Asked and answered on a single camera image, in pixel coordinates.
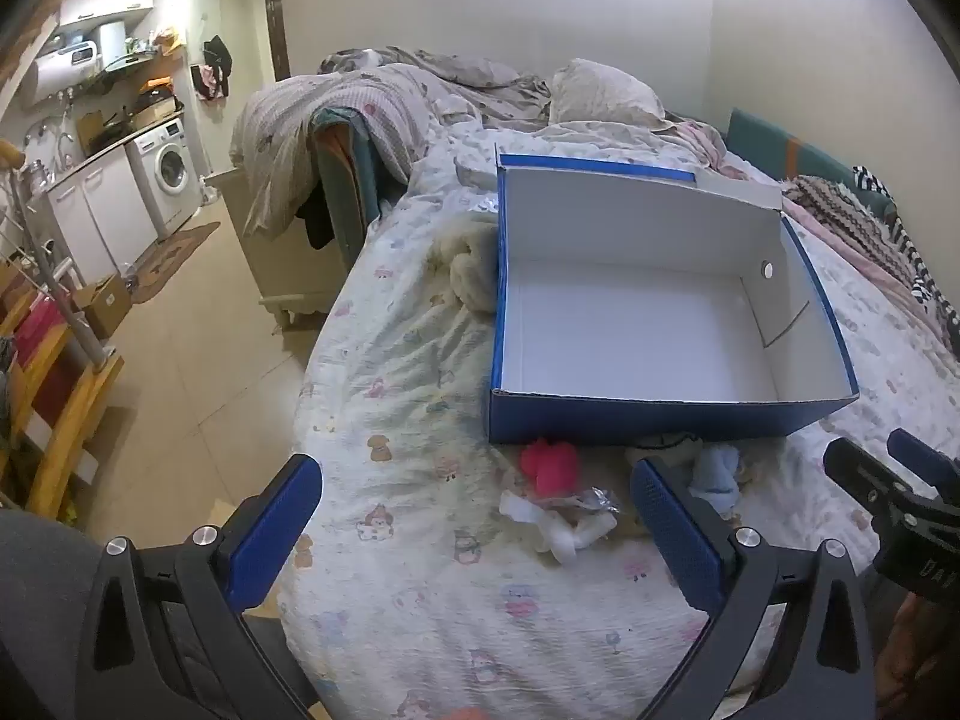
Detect green padded headboard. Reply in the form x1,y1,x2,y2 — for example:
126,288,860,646
726,106,897,222

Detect beige pillow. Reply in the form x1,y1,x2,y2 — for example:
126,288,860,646
549,58,667,125

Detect white water heater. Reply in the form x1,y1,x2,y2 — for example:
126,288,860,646
15,41,106,110

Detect blue and white cardboard box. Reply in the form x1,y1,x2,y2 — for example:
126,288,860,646
487,144,861,447

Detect pink plush toy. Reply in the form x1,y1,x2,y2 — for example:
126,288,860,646
520,439,580,497

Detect bed with cartoon print sheet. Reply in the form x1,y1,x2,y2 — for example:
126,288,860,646
274,120,960,720

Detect clear plastic bag with doll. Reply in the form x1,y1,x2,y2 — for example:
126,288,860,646
555,486,622,522

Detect dark wooden door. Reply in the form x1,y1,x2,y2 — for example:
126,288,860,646
261,0,292,82

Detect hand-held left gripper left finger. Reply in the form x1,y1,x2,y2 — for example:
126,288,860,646
75,454,323,720

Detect white floor cabinet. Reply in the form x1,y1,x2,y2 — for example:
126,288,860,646
46,141,160,293

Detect yellow wooden chair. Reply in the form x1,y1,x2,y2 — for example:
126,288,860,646
0,292,125,522

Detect red bag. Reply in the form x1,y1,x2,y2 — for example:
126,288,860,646
11,300,57,368

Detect black and white striped cloth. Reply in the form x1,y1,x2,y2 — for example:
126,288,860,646
851,163,960,361

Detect brown crocheted blanket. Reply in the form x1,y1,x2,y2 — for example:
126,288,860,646
784,175,923,286

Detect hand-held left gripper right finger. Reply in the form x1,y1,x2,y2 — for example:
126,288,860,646
630,456,878,720

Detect pink white bagged socks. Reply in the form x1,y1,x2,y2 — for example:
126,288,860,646
499,491,620,563

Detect metal crutch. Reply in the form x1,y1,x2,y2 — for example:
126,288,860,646
0,139,113,368

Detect white bed-end bench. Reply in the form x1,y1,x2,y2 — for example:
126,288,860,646
204,165,353,331

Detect hanging dark and pink clothes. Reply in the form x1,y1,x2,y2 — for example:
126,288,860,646
191,34,235,102

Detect brown patterned rug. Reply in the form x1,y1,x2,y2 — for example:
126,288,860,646
127,220,222,306

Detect white washing machine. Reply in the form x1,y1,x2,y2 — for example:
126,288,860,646
124,118,205,241

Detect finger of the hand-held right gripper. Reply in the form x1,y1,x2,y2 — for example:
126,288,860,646
823,436,912,518
887,427,960,500

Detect white wall cupboard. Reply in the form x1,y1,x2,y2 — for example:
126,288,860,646
58,0,156,29

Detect dark cloth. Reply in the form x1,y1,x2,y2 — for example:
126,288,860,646
296,187,335,252

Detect teal bed footboard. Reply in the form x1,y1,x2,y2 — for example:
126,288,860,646
311,109,410,271

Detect cream fluffy plush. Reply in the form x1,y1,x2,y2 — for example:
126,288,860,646
427,221,497,314

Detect grey striped quilt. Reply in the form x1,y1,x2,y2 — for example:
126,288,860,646
229,45,552,241

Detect light blue plush doll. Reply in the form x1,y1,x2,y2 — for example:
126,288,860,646
626,431,758,522

